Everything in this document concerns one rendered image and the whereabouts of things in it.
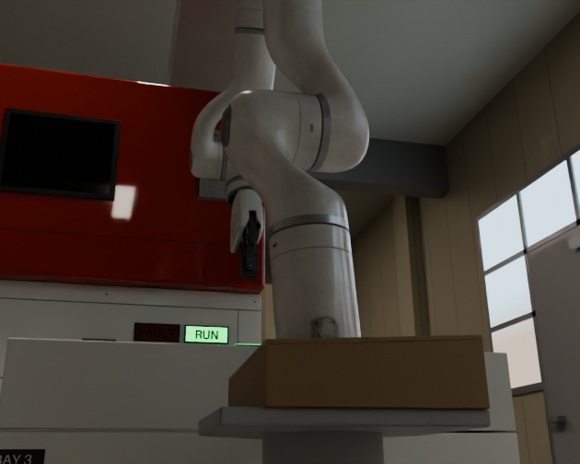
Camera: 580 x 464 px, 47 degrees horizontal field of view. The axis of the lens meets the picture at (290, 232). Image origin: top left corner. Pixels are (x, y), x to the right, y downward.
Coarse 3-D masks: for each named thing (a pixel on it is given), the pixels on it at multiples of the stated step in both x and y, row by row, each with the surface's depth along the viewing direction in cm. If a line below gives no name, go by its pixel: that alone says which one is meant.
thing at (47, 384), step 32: (32, 352) 107; (64, 352) 108; (96, 352) 109; (128, 352) 111; (160, 352) 112; (192, 352) 113; (224, 352) 115; (32, 384) 105; (64, 384) 106; (96, 384) 108; (128, 384) 109; (160, 384) 110; (192, 384) 112; (224, 384) 113; (0, 416) 102; (32, 416) 104; (64, 416) 105; (96, 416) 106; (128, 416) 107; (160, 416) 109; (192, 416) 110
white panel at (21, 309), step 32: (0, 288) 168; (32, 288) 170; (64, 288) 172; (96, 288) 174; (128, 288) 177; (0, 320) 166; (32, 320) 168; (64, 320) 170; (96, 320) 172; (128, 320) 174; (160, 320) 176; (192, 320) 178; (224, 320) 180; (256, 320) 183; (0, 352) 163; (0, 384) 161
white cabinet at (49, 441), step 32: (0, 448) 101; (32, 448) 102; (64, 448) 103; (96, 448) 104; (128, 448) 106; (160, 448) 107; (192, 448) 108; (224, 448) 109; (256, 448) 111; (384, 448) 116; (416, 448) 118; (448, 448) 119; (480, 448) 121; (512, 448) 123
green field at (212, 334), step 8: (192, 328) 177; (200, 328) 178; (208, 328) 178; (216, 328) 179; (224, 328) 180; (192, 336) 177; (200, 336) 177; (208, 336) 178; (216, 336) 178; (224, 336) 179
